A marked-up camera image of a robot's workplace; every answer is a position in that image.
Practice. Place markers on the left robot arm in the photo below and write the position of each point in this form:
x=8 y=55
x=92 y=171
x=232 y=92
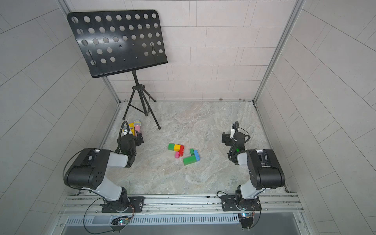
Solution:
x=88 y=171

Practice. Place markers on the yellow plastic triangle frame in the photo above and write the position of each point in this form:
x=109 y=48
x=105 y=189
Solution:
x=131 y=126

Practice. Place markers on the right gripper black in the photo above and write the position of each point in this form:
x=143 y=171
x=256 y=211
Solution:
x=228 y=142

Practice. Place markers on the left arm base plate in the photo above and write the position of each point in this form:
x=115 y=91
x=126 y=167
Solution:
x=130 y=204

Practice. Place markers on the pink toy microphone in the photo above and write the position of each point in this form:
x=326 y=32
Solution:
x=137 y=126

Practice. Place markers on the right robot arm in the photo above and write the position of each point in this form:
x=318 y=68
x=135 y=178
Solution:
x=265 y=171

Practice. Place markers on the black perforated music stand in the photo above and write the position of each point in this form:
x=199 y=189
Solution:
x=115 y=42

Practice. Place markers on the yellow lego brick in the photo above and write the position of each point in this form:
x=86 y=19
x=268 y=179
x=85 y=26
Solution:
x=177 y=147

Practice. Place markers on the aluminium mounting rail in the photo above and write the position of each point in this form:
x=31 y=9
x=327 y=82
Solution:
x=184 y=204

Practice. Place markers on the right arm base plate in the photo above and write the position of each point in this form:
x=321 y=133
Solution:
x=241 y=203

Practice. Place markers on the white ventilation grille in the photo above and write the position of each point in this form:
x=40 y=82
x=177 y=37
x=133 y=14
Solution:
x=162 y=219

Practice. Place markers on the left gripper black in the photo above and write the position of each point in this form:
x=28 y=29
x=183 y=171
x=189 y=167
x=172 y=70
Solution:
x=139 y=141

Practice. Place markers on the red lego brick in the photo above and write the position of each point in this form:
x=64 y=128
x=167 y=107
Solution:
x=181 y=150

